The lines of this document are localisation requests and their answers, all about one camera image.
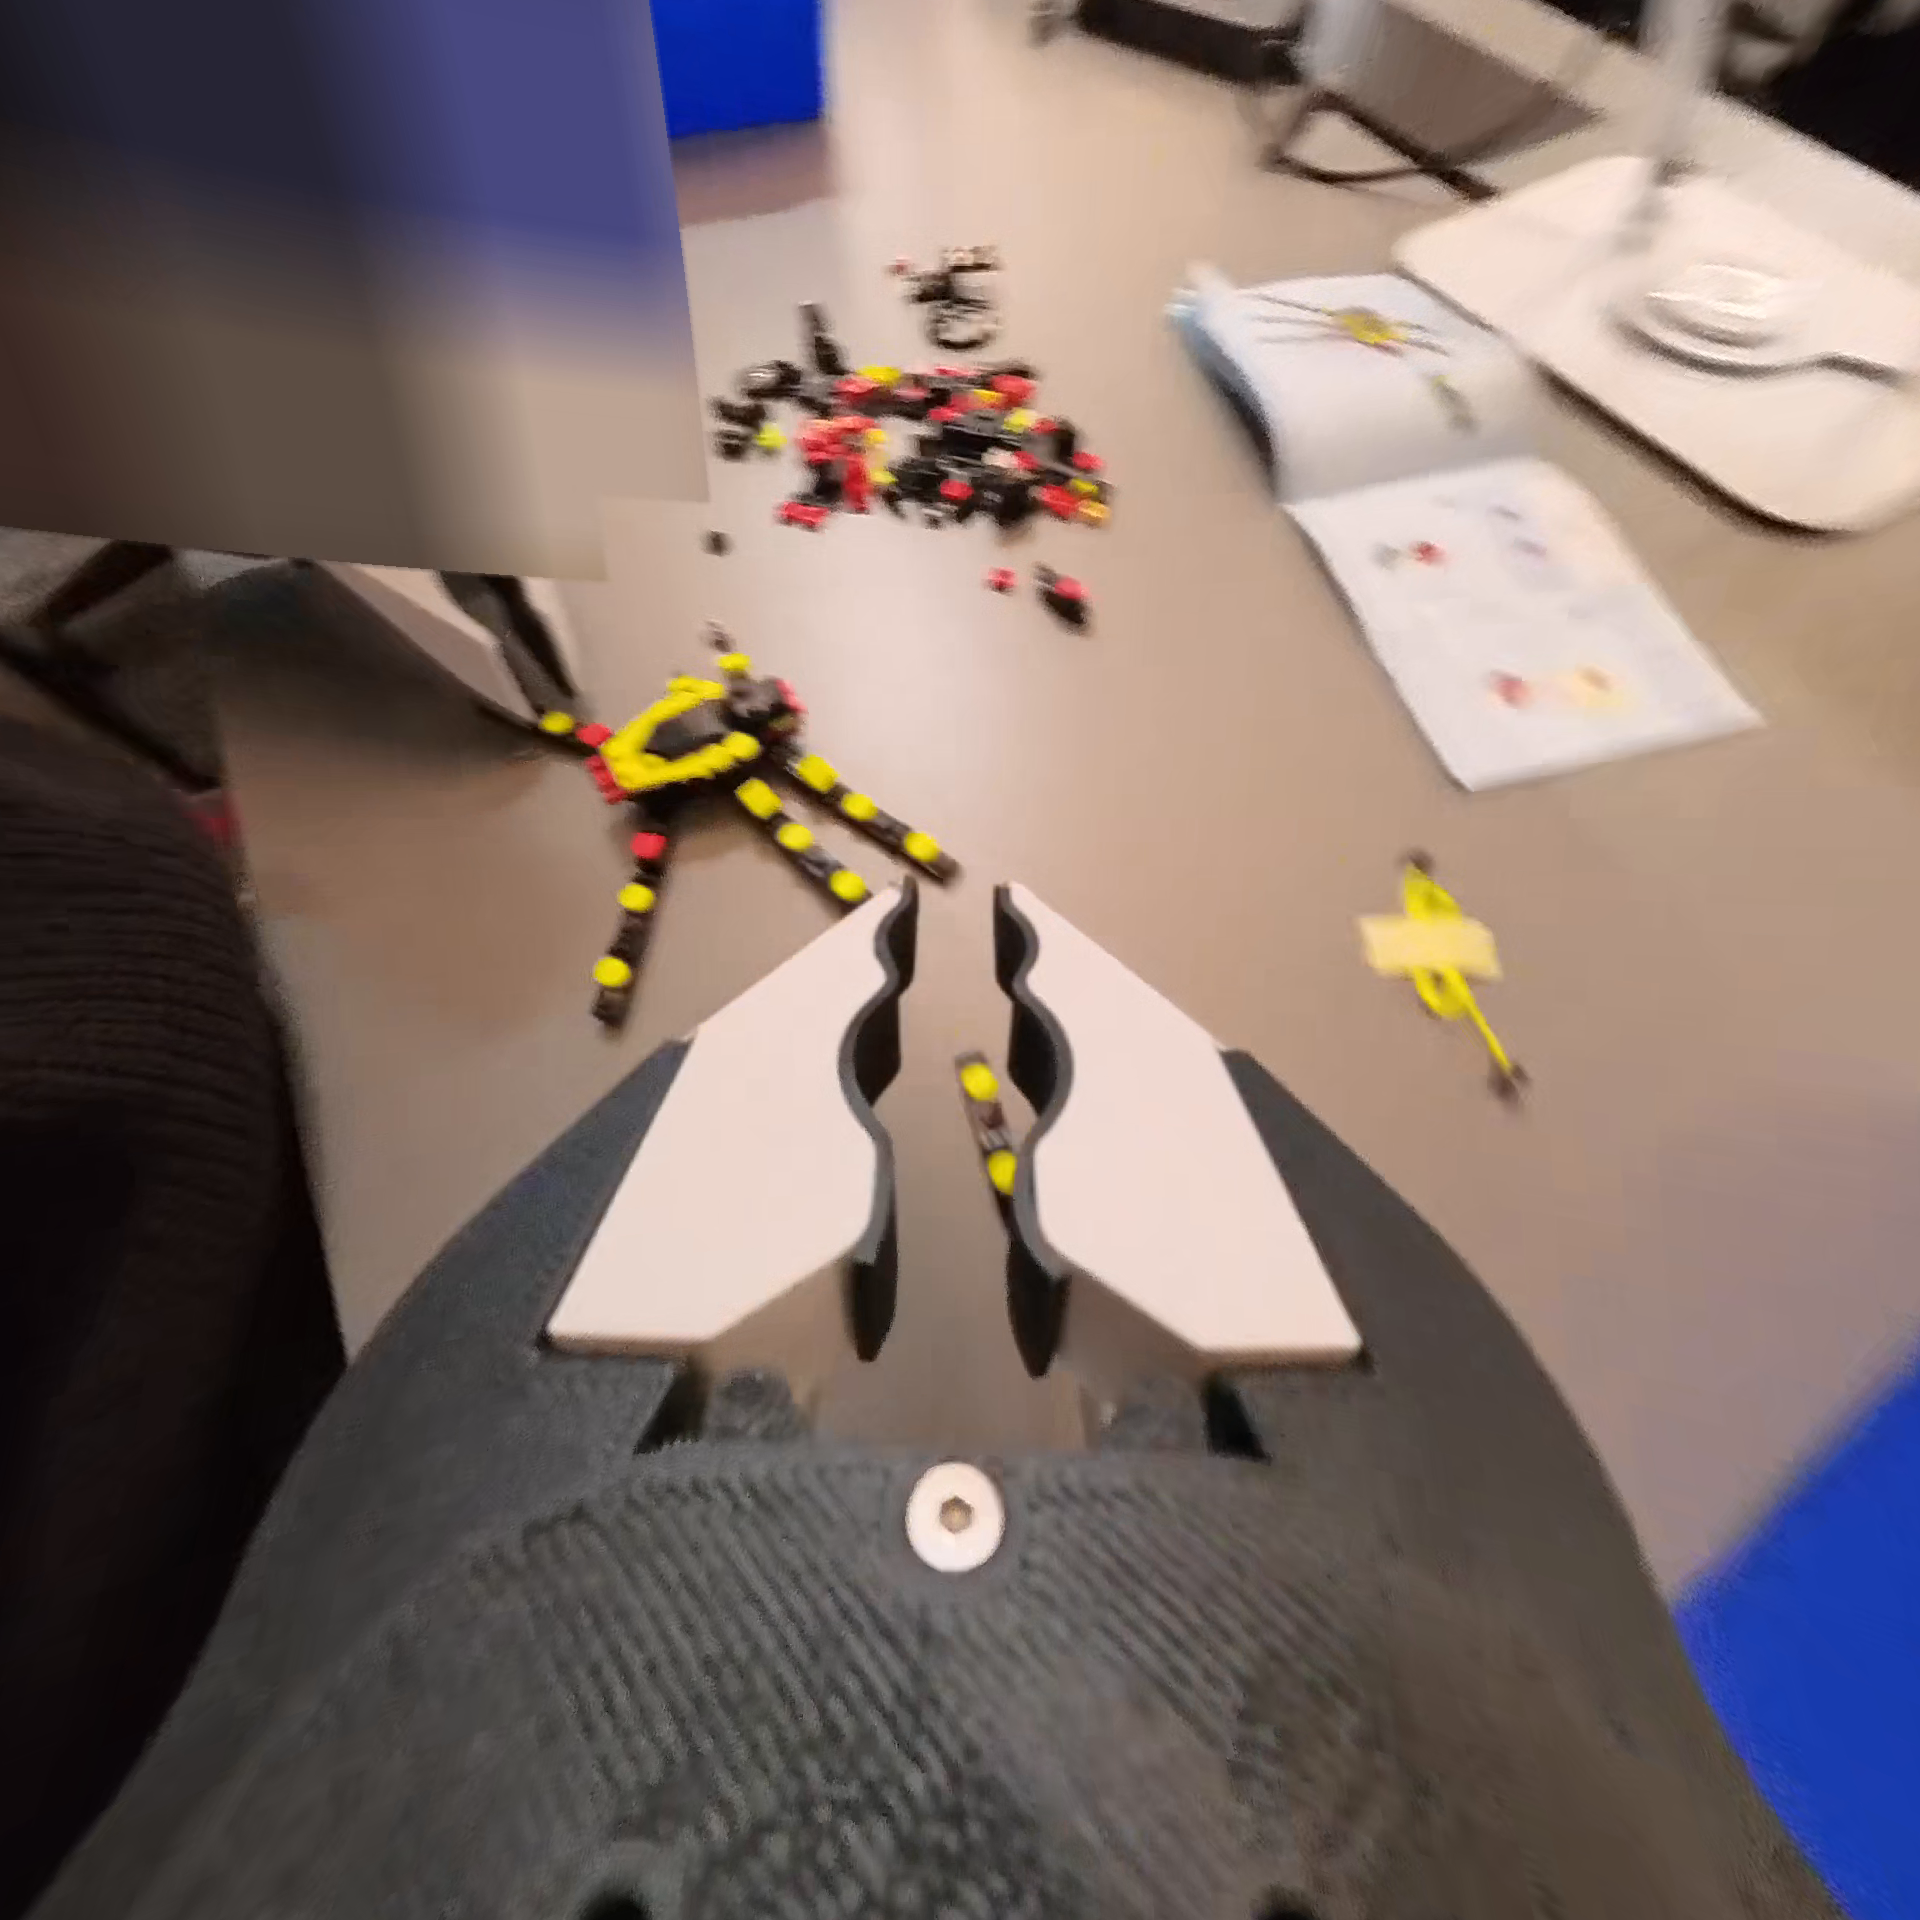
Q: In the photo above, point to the small black red lego assembly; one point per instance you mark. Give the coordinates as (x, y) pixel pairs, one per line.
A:
(1064, 596)

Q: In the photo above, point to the blue plastic bin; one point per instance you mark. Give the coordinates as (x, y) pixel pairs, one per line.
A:
(750, 59)

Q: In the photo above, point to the pile of loose lego pieces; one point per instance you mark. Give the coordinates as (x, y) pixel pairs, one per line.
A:
(930, 442)

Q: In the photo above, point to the lego instruction booklet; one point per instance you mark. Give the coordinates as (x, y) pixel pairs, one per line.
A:
(1499, 600)

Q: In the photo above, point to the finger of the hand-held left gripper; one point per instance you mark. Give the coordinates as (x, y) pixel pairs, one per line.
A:
(547, 630)
(412, 616)

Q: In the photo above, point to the black yellow lego leg segment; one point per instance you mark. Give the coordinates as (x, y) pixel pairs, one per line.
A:
(977, 1081)

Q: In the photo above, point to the black lego stand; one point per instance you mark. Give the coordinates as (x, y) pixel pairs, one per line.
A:
(953, 309)

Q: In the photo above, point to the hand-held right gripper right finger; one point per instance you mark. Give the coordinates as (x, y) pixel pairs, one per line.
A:
(1169, 1199)

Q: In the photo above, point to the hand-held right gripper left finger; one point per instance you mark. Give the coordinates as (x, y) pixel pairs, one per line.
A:
(720, 1185)

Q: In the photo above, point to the yellow black lego spider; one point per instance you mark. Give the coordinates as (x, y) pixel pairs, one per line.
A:
(704, 738)

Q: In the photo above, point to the white monitor stand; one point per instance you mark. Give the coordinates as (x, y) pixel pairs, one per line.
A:
(1574, 300)

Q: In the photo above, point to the yellow tape strip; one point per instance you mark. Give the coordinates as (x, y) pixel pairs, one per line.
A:
(1394, 947)

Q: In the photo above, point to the blue object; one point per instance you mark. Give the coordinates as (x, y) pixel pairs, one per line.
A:
(1830, 1649)

